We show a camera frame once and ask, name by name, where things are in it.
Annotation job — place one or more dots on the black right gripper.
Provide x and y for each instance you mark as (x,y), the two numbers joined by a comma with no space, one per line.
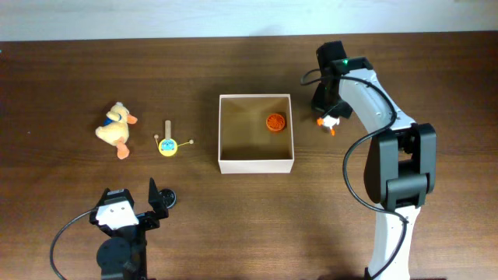
(317,102)

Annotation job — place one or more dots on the orange round disc toy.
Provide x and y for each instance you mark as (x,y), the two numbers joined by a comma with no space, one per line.
(275,122)

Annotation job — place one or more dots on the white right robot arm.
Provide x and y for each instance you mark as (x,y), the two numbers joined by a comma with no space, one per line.
(400,165)

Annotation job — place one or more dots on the pink square wooden box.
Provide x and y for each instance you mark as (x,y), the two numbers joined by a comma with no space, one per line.
(245,145)

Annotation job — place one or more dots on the white duck toy pink hat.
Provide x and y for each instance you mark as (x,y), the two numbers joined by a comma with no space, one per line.
(329,123)

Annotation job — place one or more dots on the yellow rattle drum toy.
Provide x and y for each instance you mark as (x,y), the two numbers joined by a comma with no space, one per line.
(168,146)

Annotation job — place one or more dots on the yellow plush duck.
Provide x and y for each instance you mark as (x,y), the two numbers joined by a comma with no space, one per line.
(115,130)

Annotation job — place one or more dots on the black round disc toy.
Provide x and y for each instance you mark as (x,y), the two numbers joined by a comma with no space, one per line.
(169,197)

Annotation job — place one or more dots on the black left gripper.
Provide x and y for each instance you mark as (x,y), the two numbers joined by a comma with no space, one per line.
(149,218)

